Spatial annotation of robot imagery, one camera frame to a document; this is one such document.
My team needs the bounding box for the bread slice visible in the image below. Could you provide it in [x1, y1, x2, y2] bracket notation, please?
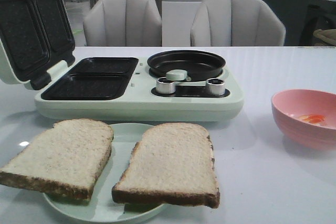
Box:
[1, 119, 114, 200]
[112, 123, 220, 208]

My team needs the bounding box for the pink plastic bowl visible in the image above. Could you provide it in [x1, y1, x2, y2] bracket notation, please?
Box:
[271, 89, 335, 150]

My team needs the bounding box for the breakfast maker hinged lid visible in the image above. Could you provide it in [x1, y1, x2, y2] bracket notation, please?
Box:
[1, 0, 75, 90]

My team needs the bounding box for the mint green breakfast maker base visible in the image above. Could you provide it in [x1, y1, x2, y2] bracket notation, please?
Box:
[35, 57, 244, 122]

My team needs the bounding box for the left silver control knob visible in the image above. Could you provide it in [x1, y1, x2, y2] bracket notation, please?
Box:
[155, 77, 176, 95]

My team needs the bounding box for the silver control knob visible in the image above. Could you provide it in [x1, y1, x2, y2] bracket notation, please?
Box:
[155, 77, 176, 95]
[205, 78, 225, 96]

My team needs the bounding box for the round black frying pan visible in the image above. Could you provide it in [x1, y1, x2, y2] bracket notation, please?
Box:
[147, 50, 226, 82]

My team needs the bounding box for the right silver control knob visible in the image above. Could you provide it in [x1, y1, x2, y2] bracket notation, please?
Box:
[205, 78, 225, 96]

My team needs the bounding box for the left grey upholstered chair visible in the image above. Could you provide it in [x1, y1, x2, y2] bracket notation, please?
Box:
[83, 0, 162, 47]

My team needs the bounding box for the grey upholstered chair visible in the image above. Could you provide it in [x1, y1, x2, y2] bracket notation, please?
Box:
[83, 0, 162, 47]
[190, 0, 286, 47]

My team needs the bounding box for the right grey upholstered chair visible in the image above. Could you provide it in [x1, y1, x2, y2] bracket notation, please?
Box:
[190, 0, 286, 47]

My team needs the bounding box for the mint green round plate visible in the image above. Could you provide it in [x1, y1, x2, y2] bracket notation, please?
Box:
[44, 123, 167, 223]

